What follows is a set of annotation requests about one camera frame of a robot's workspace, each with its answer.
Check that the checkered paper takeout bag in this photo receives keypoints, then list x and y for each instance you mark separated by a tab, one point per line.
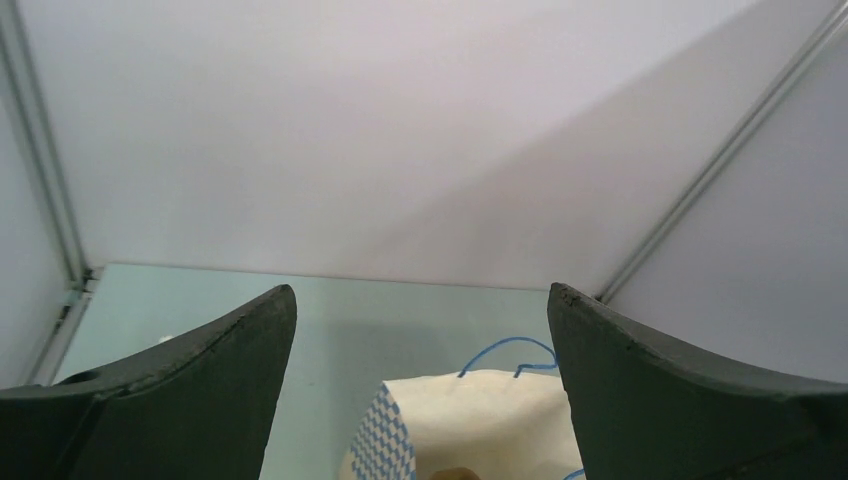
469	424

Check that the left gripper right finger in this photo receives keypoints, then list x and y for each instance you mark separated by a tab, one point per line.
646	405

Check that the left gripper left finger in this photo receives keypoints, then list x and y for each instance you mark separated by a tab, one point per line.
198	406

